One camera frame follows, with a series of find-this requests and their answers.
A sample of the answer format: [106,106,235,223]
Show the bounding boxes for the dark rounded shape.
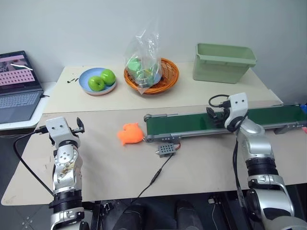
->
[112,203,145,230]
[176,199,200,230]

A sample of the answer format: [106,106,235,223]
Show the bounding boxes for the green apple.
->
[100,69,117,86]
[88,76,106,92]

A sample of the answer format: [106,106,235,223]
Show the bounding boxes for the pale green plastic bin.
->
[192,43,258,85]

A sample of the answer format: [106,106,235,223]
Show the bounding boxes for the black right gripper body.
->
[215,107,229,126]

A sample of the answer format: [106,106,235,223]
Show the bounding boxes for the grey control box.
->
[155,144,174,158]

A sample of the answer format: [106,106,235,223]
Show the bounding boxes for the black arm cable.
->
[208,94,248,212]
[13,126,55,196]

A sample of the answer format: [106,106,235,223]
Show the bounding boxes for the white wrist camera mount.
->
[224,92,249,128]
[45,116,80,145]

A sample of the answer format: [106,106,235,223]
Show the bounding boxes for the clear plastic bag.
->
[123,28,161,95]

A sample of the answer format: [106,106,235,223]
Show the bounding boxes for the green conveyor belt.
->
[143,103,307,144]

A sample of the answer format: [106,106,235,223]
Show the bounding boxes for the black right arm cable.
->
[208,94,248,212]

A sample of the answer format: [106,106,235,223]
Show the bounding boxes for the black control box cable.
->
[137,143,183,199]

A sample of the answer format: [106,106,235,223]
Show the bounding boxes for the orange woven basket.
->
[123,57,180,95]

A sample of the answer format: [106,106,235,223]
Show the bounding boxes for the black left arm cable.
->
[13,126,55,196]

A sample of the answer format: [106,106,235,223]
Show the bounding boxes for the green plastic item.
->
[126,56,142,73]

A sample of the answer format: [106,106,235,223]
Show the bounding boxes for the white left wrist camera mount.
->
[45,116,80,145]

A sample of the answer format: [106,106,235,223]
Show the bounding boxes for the open grey laptop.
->
[0,50,45,125]

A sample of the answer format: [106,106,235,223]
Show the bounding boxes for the orange toy fish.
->
[117,122,145,146]

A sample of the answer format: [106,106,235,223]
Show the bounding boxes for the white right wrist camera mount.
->
[224,92,249,128]

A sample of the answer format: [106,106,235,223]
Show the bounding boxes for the white side table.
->
[0,80,59,138]

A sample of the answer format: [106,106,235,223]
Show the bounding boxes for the light blue plate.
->
[79,67,118,96]

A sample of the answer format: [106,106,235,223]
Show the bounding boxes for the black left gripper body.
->
[71,127,85,139]

